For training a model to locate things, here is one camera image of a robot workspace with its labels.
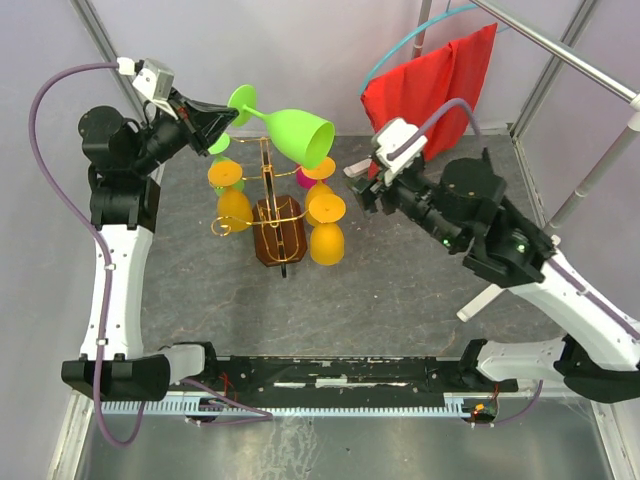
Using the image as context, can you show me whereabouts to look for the red cloth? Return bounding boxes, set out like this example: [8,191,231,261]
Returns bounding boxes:
[360,23,500,181]

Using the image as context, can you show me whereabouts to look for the orange plastic goblet front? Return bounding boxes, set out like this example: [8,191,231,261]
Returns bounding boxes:
[309,194,346,266]

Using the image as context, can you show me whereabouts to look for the pink plastic goblet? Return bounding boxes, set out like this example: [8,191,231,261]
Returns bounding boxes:
[296,167,316,190]

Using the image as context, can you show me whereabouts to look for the orange plastic goblet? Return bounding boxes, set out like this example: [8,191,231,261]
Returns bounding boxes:
[208,160,253,236]
[301,157,336,227]
[309,194,346,266]

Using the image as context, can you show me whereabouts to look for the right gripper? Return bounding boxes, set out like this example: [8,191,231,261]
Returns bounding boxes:
[344,157,467,250]

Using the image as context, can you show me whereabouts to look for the white metal stand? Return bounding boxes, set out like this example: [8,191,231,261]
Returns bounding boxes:
[342,0,640,323]

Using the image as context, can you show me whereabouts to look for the green plastic goblet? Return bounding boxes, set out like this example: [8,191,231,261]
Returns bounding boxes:
[208,133,245,192]
[227,84,335,169]

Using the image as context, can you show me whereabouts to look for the grey cable duct strip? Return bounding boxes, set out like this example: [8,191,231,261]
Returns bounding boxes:
[101,388,493,418]

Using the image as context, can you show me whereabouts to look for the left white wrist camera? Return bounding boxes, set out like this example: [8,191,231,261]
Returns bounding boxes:
[116,57,178,119]

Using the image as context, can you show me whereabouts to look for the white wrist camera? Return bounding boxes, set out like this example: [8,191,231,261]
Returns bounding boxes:
[372,117,428,187]
[116,57,178,119]

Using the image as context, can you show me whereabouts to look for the green plastic goblet front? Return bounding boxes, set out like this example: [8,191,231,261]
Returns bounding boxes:
[227,84,335,169]

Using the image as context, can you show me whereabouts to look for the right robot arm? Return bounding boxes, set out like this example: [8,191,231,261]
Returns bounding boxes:
[348,151,639,404]

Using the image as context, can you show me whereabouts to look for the gold wire wine glass rack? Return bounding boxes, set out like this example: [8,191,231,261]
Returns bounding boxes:
[207,136,307,277]

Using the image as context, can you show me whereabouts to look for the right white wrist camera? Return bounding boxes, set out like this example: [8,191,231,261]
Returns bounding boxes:
[372,117,428,187]

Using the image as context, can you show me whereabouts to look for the teal hoop tube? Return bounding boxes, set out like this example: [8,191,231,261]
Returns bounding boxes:
[358,1,515,95]

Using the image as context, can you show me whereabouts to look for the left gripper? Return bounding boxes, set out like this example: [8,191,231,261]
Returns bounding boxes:
[130,86,238,175]

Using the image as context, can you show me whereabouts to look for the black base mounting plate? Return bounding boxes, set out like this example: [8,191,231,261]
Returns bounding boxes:
[196,356,518,402]

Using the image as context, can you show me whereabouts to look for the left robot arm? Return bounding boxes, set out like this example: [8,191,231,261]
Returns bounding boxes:
[61,90,239,402]

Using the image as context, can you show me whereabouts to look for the green plastic goblet back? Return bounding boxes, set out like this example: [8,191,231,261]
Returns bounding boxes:
[208,133,245,192]

